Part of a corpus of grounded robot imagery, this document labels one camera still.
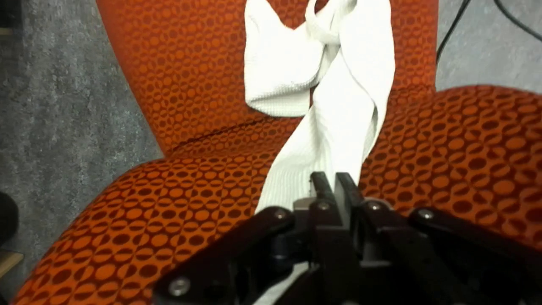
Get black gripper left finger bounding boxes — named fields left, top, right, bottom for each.
left=149, top=170, right=340, bottom=305

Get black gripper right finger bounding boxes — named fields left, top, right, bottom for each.
left=335, top=171, right=542, bottom=305

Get white towel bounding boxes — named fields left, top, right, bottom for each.
left=242, top=0, right=398, bottom=305

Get orange patterned office chair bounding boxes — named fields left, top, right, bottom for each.
left=10, top=0, right=542, bottom=305

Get thin black cable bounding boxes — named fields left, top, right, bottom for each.
left=433, top=0, right=472, bottom=65

